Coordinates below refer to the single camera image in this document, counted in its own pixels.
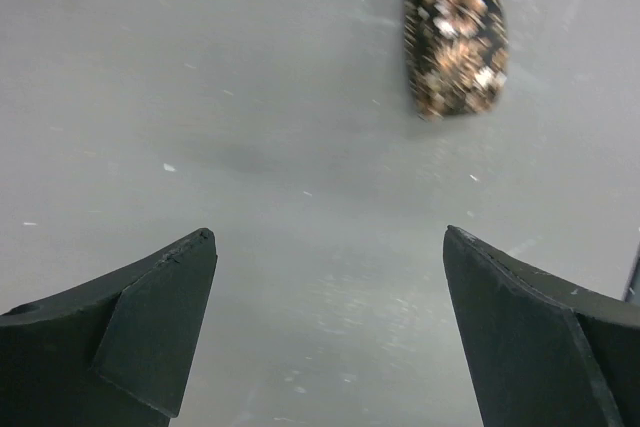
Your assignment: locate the brown floral tie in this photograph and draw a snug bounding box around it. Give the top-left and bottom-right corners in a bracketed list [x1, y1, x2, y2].
[403, 0, 509, 120]

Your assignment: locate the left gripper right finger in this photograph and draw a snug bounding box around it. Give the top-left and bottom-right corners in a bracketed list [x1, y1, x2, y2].
[443, 226, 639, 426]

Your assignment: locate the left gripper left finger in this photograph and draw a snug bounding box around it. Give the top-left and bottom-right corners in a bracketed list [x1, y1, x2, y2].
[1, 228, 218, 426]

